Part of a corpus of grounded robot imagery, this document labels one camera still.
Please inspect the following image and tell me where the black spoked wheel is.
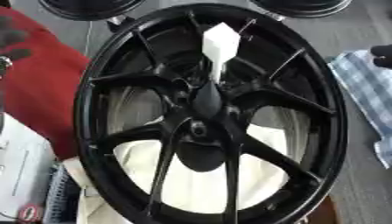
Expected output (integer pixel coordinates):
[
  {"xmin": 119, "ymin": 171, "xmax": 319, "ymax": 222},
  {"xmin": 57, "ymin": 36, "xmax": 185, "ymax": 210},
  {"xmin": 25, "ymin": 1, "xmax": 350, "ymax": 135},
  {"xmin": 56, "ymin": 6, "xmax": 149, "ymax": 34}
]
[{"xmin": 72, "ymin": 3, "xmax": 349, "ymax": 224}]

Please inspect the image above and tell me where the white cloth under wheel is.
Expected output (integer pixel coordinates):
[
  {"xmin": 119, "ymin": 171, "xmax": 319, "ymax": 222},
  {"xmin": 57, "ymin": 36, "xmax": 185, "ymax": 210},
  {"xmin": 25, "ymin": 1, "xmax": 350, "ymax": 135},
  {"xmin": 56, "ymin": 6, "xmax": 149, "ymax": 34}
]
[{"xmin": 61, "ymin": 122, "xmax": 291, "ymax": 224}]

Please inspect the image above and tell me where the blue white checked cloth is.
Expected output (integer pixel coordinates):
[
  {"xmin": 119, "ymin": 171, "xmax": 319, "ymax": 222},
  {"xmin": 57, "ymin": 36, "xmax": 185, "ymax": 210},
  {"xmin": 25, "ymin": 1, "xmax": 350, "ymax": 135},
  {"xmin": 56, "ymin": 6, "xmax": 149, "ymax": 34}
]
[{"xmin": 325, "ymin": 49, "xmax": 392, "ymax": 170}]

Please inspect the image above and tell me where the black round wheel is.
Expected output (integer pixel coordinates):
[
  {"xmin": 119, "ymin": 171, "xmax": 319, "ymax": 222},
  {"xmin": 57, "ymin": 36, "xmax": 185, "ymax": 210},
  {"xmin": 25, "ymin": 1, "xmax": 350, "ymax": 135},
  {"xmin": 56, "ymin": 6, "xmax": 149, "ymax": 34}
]
[
  {"xmin": 37, "ymin": 0, "xmax": 149, "ymax": 22},
  {"xmin": 248, "ymin": 0, "xmax": 354, "ymax": 19}
]

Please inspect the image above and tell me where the red cloth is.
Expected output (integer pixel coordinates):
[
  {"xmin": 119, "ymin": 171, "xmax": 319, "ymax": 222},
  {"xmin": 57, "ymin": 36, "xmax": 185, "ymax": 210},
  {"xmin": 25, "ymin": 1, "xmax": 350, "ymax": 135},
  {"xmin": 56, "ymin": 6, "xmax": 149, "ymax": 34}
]
[{"xmin": 0, "ymin": 6, "xmax": 94, "ymax": 161}]

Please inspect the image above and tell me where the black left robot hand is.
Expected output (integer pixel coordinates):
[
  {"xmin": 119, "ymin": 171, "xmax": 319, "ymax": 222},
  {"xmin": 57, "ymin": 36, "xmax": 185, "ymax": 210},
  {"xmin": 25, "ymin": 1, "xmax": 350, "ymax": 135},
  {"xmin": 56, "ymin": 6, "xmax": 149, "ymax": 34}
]
[{"xmin": 0, "ymin": 15, "xmax": 34, "ymax": 77}]

